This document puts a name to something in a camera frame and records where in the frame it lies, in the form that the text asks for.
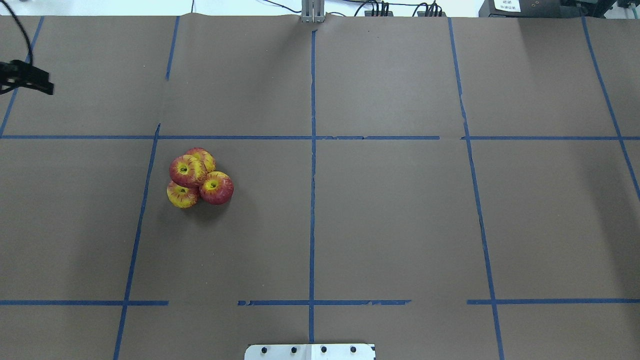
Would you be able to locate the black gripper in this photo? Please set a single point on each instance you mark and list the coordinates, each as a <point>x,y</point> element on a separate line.
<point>31,81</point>

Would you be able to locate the red yellow apple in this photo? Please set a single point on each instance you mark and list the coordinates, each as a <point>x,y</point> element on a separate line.
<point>217,189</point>
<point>182,197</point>
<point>188,171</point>
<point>205,157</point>

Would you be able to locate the blue tape strip crossing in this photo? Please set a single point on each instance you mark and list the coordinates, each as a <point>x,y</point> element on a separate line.
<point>221,138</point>

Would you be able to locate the red yellow apple top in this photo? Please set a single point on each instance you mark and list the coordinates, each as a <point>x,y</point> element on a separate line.
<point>205,157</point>

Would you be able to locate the blue tape strip long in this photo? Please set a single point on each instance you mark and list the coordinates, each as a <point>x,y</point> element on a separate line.
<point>313,171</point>

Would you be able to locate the white metal mounting plate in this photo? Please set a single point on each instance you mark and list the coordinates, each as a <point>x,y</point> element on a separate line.
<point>326,351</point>

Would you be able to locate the dark equipment box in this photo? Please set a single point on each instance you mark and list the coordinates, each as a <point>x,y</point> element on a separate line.
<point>549,9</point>

